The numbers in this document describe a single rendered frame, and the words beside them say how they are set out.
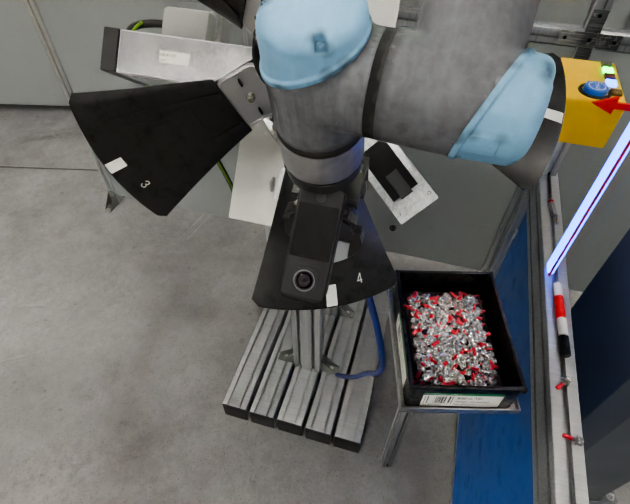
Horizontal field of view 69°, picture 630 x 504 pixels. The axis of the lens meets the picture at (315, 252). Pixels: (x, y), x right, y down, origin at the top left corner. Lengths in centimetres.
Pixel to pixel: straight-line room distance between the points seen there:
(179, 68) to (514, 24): 66
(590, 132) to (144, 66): 81
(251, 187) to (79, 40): 113
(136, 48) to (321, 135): 63
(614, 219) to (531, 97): 151
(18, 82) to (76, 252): 127
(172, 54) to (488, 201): 118
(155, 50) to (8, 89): 238
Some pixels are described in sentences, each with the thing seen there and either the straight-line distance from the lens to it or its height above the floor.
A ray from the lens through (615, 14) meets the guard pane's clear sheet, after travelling 145.
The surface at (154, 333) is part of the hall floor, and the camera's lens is 185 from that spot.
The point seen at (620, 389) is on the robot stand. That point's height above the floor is 66.
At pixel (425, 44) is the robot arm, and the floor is 136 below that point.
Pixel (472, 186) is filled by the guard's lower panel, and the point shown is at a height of 46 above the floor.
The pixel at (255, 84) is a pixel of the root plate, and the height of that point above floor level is 116.
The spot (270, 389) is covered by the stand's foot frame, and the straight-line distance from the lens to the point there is 157.
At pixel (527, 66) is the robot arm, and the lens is 33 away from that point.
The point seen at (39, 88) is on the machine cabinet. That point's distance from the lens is 316.
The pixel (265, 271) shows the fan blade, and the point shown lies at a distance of 65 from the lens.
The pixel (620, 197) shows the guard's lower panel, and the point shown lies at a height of 52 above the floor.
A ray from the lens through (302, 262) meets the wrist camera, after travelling 45.
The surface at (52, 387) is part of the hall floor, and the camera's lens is 188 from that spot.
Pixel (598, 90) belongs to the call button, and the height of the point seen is 108.
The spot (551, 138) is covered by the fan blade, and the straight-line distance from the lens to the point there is 68.
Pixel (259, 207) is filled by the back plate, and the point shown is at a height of 86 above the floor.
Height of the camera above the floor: 149
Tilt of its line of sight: 48 degrees down
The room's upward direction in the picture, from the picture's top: straight up
